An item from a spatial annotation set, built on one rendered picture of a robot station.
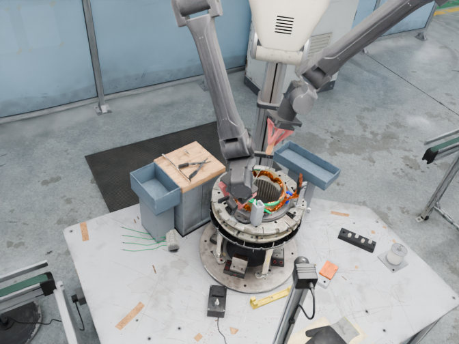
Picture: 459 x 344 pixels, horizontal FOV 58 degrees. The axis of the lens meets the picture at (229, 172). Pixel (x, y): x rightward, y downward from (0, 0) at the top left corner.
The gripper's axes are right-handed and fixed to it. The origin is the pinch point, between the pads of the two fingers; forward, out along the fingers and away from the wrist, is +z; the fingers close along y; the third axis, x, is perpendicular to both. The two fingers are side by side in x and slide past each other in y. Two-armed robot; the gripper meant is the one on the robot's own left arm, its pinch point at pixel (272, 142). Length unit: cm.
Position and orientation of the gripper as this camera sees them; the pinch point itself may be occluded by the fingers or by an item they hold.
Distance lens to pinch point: 127.9
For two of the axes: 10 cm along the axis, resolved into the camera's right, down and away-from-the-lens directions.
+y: 8.3, 0.5, 5.5
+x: -4.2, -5.9, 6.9
